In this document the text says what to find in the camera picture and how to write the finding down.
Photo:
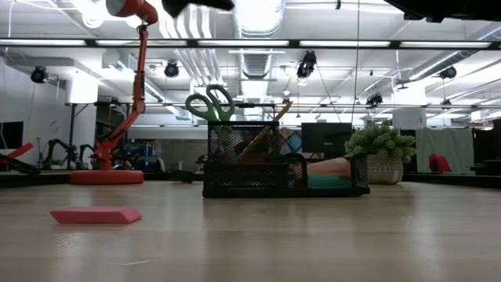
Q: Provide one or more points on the green potted succulent plant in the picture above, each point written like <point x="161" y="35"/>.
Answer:
<point x="379" y="145"/>

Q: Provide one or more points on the red chair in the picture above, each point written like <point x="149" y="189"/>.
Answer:
<point x="438" y="163"/>

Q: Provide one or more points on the black monitor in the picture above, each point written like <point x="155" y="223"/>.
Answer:
<point x="326" y="139"/>
<point x="11" y="135"/>

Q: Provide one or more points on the black background robot arm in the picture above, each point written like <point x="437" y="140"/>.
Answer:
<point x="58" y="150"/>

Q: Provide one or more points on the red background object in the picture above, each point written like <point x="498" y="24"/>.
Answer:
<point x="17" y="152"/>

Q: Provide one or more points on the pink eraser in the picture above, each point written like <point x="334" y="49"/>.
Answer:
<point x="96" y="215"/>

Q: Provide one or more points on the black overhead crossbar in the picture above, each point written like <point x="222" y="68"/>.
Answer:
<point x="352" y="43"/>

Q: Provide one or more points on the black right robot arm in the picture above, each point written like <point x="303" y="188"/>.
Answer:
<point x="450" y="8"/>

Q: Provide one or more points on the red desk lamp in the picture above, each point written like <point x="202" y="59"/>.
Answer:
<point x="107" y="177"/>

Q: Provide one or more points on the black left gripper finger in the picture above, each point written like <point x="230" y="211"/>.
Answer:
<point x="213" y="4"/>
<point x="172" y="7"/>

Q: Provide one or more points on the colourful poster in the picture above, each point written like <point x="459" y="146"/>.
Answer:
<point x="291" y="143"/>

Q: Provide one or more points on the pink sticky note pad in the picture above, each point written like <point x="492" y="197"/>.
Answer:
<point x="329" y="174"/>

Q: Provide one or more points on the black mesh desk organizer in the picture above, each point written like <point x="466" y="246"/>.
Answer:
<point x="242" y="180"/>

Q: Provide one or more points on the black hanging spotlight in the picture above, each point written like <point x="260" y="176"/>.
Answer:
<point x="448" y="73"/>
<point x="171" y="69"/>
<point x="39" y="74"/>
<point x="307" y="64"/>
<point x="374" y="100"/>

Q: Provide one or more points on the black aluminium table frame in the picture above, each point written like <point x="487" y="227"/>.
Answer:
<point x="450" y="180"/>

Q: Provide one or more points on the green partition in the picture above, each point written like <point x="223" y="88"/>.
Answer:
<point x="442" y="145"/>

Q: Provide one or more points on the blue barrels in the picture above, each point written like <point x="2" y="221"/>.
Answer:
<point x="150" y="156"/>

